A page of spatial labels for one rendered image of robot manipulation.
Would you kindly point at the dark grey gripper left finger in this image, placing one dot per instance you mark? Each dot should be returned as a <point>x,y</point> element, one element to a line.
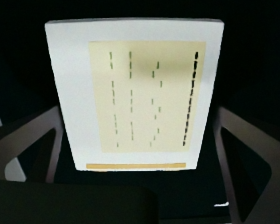
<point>18,135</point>

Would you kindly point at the grey boxy benchtop instrument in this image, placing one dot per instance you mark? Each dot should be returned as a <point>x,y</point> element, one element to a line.
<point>247,79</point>

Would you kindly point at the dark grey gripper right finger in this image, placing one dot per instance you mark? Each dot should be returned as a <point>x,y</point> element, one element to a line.
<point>264,139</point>

